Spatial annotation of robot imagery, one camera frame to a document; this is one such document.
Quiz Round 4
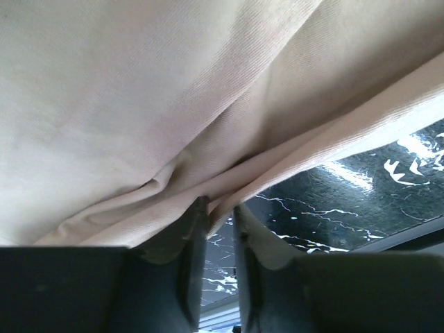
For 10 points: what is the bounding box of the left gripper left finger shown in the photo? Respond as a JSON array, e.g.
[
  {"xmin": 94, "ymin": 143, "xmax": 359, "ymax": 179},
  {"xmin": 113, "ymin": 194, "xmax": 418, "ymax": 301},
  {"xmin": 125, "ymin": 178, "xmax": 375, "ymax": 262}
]
[{"xmin": 1, "ymin": 197, "xmax": 209, "ymax": 332}]

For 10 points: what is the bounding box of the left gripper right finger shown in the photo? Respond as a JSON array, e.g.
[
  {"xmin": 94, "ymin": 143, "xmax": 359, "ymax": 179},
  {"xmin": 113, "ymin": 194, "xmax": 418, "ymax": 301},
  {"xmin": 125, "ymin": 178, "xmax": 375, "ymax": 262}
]
[{"xmin": 233, "ymin": 205, "xmax": 443, "ymax": 332}]

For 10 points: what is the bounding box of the black marble mat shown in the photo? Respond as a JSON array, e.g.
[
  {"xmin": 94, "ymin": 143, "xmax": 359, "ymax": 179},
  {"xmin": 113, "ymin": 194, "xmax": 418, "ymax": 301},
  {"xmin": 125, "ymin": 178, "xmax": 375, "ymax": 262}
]
[{"xmin": 199, "ymin": 117, "xmax": 444, "ymax": 309}]

